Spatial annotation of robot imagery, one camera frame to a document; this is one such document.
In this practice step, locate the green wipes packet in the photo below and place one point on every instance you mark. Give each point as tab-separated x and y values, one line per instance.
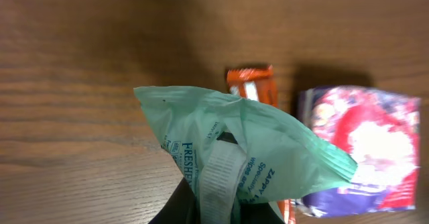
234	151

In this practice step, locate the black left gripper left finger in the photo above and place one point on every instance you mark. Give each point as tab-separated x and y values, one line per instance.
181	207

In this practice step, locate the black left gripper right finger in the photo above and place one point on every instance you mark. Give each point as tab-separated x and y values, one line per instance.
259	214

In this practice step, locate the red purple snack packet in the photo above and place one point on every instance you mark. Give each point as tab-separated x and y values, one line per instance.
380	131

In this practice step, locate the brown orange candy bar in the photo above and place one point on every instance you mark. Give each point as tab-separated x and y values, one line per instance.
256	82

